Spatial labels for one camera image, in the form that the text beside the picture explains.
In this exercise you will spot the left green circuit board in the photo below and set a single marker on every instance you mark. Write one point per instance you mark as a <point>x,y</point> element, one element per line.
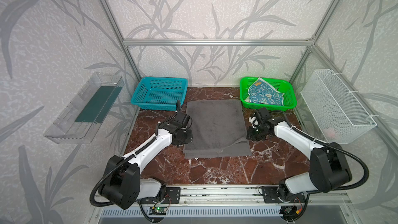
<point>158,211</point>

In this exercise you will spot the blue patterned towel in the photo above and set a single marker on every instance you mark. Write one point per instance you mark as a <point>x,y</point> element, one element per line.
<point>262,92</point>

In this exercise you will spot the right circuit board with wires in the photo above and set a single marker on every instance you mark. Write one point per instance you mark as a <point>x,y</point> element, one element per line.
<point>290,212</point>

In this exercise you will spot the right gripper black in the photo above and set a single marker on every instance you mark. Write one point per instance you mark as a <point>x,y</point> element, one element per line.
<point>257,129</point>

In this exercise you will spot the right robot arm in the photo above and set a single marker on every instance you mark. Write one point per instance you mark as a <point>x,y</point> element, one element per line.
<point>328,166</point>

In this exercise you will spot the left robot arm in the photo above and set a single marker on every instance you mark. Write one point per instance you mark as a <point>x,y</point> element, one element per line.
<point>122,185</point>

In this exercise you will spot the clear acrylic wall shelf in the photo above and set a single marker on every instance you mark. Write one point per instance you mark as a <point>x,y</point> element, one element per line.
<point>80,121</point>

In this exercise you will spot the white wire mesh basket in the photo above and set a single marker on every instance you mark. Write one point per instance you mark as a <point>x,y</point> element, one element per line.
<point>334,105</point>

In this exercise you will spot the pink object in wire basket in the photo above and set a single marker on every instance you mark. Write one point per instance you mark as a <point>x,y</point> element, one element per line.
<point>330,133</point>

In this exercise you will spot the grey terry towel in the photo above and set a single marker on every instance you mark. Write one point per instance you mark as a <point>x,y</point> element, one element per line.
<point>218,128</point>

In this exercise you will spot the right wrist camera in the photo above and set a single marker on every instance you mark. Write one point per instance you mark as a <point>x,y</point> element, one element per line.
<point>254,122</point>

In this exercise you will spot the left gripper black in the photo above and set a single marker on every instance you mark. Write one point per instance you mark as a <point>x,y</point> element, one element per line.
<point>184,135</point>

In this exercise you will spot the green plastic basket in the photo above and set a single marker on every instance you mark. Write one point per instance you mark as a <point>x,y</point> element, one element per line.
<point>282,86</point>

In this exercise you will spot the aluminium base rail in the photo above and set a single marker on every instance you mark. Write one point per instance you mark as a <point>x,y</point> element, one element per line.
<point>224,195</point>

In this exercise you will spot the teal plastic basket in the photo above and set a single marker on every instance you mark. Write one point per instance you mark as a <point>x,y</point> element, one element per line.
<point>160,93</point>

